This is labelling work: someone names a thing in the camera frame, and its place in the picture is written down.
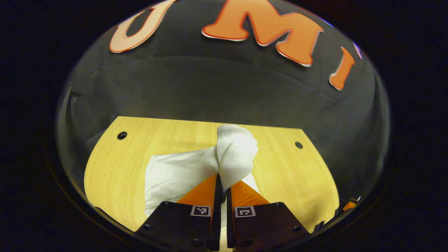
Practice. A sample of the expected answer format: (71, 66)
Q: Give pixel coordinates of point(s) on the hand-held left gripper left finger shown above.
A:
(217, 210)

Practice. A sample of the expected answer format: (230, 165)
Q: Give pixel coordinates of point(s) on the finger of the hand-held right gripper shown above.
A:
(350, 205)

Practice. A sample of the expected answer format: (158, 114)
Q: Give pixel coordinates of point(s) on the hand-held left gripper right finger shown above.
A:
(229, 217)

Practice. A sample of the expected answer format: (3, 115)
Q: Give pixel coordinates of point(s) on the white jeans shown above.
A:
(234, 150)

